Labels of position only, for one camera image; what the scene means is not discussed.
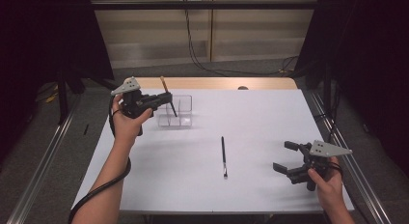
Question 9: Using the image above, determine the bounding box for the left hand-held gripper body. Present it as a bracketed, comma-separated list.
[110, 76, 158, 136]

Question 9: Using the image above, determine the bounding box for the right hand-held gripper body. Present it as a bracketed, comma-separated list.
[286, 140, 353, 192]

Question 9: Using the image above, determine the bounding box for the black brush with orange end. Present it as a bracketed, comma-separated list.
[159, 75, 178, 118]

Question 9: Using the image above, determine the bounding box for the clear plastic organizer box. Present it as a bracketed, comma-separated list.
[153, 95, 193, 127]

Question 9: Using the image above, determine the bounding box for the black pen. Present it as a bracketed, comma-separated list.
[220, 136, 229, 179]

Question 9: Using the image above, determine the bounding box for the person's left hand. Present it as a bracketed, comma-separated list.
[111, 94, 154, 146]

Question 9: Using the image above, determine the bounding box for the person's right hand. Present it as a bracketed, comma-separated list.
[307, 155, 344, 212]

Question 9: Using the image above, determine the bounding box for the white table cover sheet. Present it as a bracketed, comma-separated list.
[70, 88, 355, 215]

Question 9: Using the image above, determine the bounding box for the wooden table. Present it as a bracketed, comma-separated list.
[122, 76, 298, 91]

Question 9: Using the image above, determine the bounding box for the black metal stand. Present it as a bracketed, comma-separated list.
[322, 63, 334, 122]
[56, 66, 70, 126]

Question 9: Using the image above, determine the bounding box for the black horizontal bar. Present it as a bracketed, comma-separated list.
[91, 1, 319, 11]

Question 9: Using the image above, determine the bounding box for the black curtain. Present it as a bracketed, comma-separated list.
[0, 0, 115, 160]
[293, 0, 409, 177]

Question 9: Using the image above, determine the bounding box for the right hand-held gripper cable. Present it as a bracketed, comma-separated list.
[328, 160, 344, 181]

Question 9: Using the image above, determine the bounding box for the hand-held gripper cable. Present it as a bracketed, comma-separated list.
[67, 95, 133, 224]
[328, 160, 344, 181]

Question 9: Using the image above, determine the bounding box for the black hanging wall cable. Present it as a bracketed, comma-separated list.
[183, 0, 300, 77]

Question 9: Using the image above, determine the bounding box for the metal floor rail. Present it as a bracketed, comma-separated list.
[6, 98, 81, 224]
[307, 90, 392, 224]

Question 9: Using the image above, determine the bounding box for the yellow floor cable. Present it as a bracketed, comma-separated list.
[44, 92, 61, 104]

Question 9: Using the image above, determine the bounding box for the left hand-held gripper cable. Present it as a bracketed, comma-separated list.
[67, 95, 133, 224]

